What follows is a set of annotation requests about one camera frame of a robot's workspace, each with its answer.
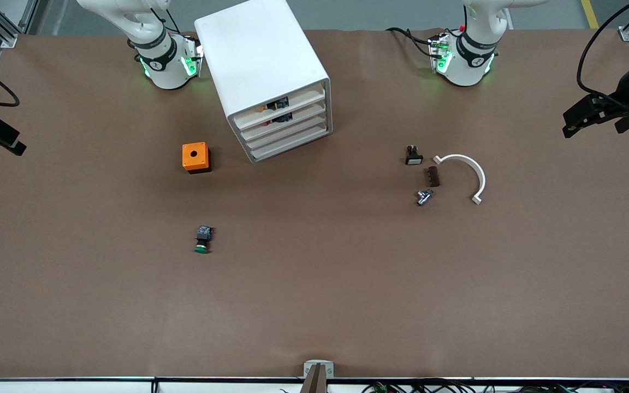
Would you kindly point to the green push button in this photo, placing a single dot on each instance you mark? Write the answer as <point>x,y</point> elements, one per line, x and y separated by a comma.
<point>203,236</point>

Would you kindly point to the blue black electrical component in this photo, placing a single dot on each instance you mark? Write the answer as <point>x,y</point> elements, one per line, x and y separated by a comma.
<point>279,102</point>

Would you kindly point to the brown terminal block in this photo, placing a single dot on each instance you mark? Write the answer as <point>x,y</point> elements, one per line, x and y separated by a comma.
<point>432,177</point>

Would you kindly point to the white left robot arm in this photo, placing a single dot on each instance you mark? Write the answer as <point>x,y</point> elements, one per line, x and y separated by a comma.
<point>473,68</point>

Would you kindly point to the orange button box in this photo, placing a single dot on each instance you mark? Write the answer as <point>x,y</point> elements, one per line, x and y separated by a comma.
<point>188,159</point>

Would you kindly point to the silver metal fitting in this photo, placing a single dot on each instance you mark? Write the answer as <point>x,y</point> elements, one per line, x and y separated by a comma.
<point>423,197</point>

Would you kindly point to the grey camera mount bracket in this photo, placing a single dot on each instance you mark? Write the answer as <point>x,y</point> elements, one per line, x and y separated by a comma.
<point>308,365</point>

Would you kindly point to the white drawer cabinet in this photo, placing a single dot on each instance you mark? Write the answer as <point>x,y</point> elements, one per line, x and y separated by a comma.
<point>254,54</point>

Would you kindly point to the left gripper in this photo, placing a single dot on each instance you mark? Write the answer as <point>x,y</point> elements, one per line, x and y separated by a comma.
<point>624,90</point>

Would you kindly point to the white plastic drawer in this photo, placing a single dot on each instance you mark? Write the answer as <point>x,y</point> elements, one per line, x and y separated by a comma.
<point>303,102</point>
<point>303,135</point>
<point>303,125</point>
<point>303,113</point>

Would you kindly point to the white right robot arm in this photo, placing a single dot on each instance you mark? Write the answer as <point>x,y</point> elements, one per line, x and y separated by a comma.
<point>156,65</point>

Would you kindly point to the black white push switch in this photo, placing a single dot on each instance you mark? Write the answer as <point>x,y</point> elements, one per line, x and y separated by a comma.
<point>414,158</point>

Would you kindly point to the white curved plastic bracket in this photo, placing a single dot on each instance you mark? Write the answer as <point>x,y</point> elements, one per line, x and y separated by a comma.
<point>478,170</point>

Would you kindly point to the base connector box green light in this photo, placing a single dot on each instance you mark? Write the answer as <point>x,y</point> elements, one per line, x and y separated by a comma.
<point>441,54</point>
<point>191,63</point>

